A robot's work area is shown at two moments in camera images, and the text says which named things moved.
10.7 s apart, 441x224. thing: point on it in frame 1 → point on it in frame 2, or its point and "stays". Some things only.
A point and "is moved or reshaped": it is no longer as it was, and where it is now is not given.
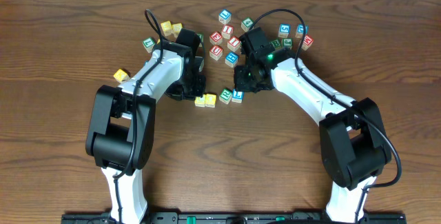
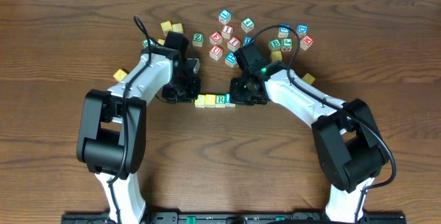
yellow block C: [200, 101] stays
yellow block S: [176, 28] stays
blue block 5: [284, 30] stays
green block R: [225, 96] is moved or reshaped
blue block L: [238, 96] is moved or reshaped
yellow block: [210, 100] stays
